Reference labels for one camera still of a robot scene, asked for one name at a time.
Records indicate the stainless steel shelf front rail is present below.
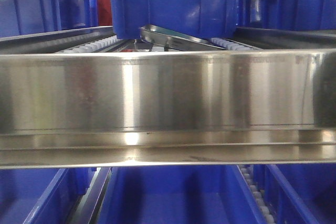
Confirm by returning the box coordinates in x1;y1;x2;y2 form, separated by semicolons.
1;49;335;169

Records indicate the dark blue bin lower left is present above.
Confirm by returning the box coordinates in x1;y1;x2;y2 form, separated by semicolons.
1;168;96;223

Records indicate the dark blue bin upper left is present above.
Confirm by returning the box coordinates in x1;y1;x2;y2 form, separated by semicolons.
1;0;98;37

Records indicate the white roller track upper right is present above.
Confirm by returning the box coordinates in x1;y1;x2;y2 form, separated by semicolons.
210;38;259;50

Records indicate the dark blue bin upper middle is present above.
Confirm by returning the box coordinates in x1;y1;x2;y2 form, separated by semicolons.
111;0;238;39

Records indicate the dark blue bin lower right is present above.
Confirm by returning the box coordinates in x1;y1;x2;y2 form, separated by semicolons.
253;163;335;223

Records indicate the dark blue bin upper right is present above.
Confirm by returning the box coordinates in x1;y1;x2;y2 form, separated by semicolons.
238;0;335;31

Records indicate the steel lane divider rail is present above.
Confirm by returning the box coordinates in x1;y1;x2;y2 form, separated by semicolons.
139;24;225;51

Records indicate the white roller track lower right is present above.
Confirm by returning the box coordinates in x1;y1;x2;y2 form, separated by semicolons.
238;165;275;224

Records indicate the dark blue bin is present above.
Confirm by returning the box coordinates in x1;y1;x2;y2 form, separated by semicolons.
1;0;98;37
111;0;238;39
253;163;335;223
1;168;96;223
238;0;335;31
98;165;266;223

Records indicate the white roller track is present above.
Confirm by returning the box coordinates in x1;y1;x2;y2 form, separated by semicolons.
238;165;275;224
56;35;121;54
210;38;259;50

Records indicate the dark blue bin lower middle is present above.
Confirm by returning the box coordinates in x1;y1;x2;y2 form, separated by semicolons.
98;165;266;223

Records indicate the red package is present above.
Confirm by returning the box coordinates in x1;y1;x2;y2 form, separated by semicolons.
97;0;112;26

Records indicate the white roller track upper left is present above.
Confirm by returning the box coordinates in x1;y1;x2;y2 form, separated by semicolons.
56;35;121;54

